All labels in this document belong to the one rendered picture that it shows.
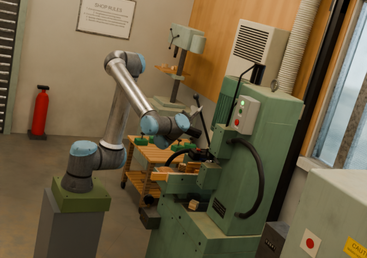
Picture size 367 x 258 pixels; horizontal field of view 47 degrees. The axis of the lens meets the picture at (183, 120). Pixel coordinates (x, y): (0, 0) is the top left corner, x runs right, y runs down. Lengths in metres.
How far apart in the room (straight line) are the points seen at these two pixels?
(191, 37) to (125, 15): 0.99
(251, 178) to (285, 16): 2.26
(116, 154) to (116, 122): 0.20
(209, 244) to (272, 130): 0.62
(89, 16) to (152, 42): 0.85
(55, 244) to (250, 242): 1.13
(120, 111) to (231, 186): 0.81
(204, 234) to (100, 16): 3.38
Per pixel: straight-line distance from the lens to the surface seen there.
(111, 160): 2.59
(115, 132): 2.54
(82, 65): 5.06
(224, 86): 2.27
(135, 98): 2.09
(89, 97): 5.18
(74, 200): 2.52
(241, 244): 2.22
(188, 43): 4.45
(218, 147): 2.06
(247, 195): 2.09
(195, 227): 2.19
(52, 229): 2.60
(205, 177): 2.15
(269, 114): 1.96
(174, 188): 2.32
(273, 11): 4.18
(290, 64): 3.65
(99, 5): 4.98
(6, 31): 4.82
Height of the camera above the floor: 1.82
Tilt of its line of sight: 15 degrees down
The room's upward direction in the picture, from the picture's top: 14 degrees clockwise
